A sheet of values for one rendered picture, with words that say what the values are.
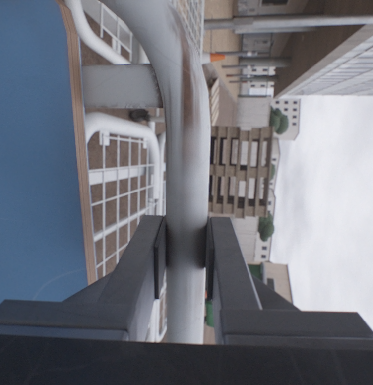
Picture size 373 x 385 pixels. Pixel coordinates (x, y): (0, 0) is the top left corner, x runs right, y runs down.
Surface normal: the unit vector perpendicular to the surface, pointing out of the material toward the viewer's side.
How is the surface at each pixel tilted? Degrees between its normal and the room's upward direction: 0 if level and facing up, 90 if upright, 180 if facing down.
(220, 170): 90
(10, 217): 90
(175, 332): 107
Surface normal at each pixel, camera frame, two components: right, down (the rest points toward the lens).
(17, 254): -0.21, 0.25
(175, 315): -0.48, 0.22
